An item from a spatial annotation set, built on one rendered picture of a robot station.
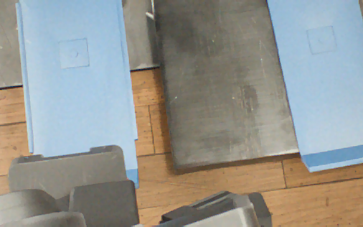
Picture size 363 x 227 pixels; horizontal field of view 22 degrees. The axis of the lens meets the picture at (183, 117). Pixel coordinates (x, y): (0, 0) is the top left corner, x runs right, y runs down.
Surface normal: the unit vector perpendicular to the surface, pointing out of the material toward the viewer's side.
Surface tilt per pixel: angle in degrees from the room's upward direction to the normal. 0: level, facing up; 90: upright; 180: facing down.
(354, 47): 0
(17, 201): 21
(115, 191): 58
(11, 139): 0
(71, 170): 31
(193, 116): 0
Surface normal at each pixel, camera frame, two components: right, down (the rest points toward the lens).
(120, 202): -0.11, -0.95
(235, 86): -0.02, -0.25
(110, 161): 0.08, 0.27
